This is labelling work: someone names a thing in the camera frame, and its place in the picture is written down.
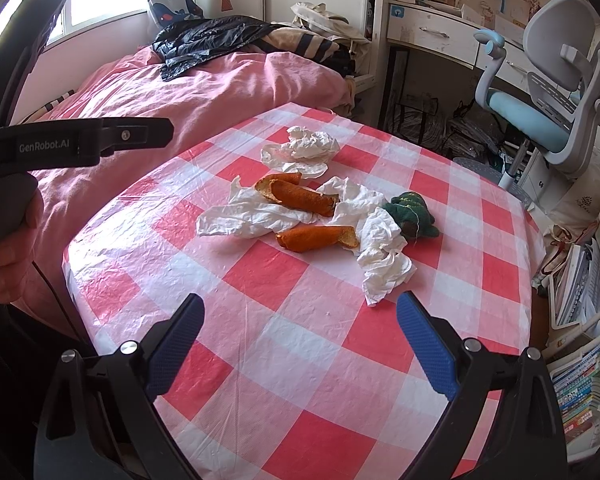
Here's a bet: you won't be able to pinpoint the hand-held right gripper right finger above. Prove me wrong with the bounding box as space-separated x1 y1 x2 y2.
396 291 570 480

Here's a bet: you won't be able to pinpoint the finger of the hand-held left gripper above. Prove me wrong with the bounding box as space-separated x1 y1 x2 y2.
100 117 175 155

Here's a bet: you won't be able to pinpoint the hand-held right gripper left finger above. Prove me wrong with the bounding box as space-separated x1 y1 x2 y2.
32 292 206 480

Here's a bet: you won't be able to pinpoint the white tissue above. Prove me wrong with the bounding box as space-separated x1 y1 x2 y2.
330 176 416 307
196 176 321 239

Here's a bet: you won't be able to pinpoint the green plush toy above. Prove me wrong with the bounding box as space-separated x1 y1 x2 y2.
382 191 440 241

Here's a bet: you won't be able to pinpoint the cream paper wrapper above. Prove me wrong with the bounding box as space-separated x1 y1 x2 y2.
260 144 331 179

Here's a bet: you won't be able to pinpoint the orange peel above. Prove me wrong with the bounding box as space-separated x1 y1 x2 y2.
254 172 340 218
276 225 361 252

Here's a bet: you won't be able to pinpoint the person's left hand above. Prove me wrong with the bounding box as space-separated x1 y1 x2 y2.
0 200 44 306

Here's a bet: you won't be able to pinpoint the pink blanket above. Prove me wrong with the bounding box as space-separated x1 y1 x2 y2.
10 45 353 326

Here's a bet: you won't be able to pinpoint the black shiny jacket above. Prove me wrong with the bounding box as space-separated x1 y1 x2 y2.
152 16 281 82

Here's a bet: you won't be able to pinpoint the pink checked tablecloth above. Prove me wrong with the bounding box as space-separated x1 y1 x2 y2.
62 102 546 480

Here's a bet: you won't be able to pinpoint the row of colourful books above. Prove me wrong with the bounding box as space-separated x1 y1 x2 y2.
550 342 600 444

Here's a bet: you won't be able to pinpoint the stack of papers and notebooks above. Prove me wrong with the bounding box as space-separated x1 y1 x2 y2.
550 240 600 327

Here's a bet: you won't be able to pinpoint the white bookshelf cart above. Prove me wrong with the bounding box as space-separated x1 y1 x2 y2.
535 200 600 461

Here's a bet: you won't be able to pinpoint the beige striped cloth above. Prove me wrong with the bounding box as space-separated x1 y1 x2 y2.
265 27 341 64

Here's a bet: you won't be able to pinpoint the white drawer cabinet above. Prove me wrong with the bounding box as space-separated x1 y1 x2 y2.
517 150 556 202

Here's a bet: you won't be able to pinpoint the clear storage bag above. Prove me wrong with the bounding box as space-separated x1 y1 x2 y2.
440 115 507 161
385 105 441 147

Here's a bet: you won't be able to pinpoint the black bag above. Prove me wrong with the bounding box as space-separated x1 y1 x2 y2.
325 47 359 79

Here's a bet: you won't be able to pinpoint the white tote tree print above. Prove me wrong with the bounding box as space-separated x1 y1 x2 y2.
555 152 600 224

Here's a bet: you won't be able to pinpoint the cream canvas bag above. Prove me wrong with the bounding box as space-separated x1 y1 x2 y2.
290 2 371 44

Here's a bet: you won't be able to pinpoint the grey blue office chair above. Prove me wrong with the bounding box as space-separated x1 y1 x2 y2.
452 0 600 211

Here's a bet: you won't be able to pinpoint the black cable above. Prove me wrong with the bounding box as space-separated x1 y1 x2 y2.
30 260 89 347

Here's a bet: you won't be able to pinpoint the cream tote red straps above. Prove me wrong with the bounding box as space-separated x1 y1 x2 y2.
544 225 582 272

